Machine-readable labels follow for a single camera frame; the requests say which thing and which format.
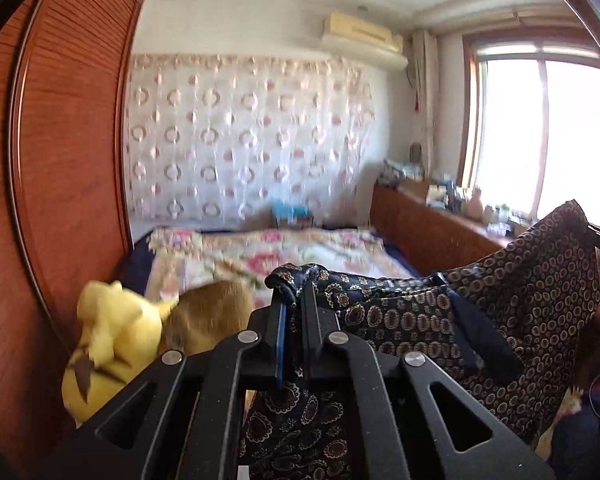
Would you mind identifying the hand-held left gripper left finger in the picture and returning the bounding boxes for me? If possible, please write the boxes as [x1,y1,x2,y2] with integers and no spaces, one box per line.
[30,301,288,480]

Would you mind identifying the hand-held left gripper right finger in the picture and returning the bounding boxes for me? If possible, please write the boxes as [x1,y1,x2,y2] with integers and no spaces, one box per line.
[299,284,557,480]

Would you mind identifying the dark circle-print shirt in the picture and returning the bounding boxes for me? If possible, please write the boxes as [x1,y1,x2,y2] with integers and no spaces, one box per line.
[239,199,600,480]

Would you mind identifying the floral blanket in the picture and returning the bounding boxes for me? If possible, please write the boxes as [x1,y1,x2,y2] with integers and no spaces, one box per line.
[144,226,417,303]

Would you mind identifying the golden brown pillow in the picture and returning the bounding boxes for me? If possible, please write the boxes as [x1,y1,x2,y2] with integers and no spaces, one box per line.
[159,279,255,357]

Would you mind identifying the blue box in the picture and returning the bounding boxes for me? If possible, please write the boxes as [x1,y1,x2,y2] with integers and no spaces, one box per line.
[271,200,315,229]

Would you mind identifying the window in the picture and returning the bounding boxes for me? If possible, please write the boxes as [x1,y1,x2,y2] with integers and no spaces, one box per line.
[456,30,600,228]

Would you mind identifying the bottles on cabinet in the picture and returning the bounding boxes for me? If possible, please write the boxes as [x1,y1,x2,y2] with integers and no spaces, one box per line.
[462,187,485,222]

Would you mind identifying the long wooden cabinet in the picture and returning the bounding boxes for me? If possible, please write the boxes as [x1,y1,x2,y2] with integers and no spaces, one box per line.
[369,181,533,282]

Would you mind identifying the strawberry flower print sheet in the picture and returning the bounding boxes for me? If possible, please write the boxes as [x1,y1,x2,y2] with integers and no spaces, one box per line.
[554,384,597,423]

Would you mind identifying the yellow plush toy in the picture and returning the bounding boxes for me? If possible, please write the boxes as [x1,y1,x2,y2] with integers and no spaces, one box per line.
[61,280,179,425]

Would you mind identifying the cardboard box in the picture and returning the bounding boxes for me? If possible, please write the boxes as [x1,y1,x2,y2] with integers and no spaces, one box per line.
[399,176,432,200]

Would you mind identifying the stack of folded cloths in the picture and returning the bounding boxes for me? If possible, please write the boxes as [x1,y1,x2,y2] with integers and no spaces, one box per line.
[381,159,412,187]

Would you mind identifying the bundled window curtain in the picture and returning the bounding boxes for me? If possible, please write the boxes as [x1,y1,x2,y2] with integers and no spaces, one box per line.
[409,29,440,173]

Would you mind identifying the wooden slatted wardrobe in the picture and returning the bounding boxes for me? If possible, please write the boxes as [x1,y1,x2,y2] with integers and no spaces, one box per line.
[0,0,147,461]

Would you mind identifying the circle-pattern wall cloth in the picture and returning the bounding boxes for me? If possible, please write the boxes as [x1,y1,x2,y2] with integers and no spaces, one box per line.
[124,52,377,227]

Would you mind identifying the wall air conditioner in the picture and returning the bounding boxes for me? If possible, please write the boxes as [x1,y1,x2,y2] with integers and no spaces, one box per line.
[321,11,409,72]

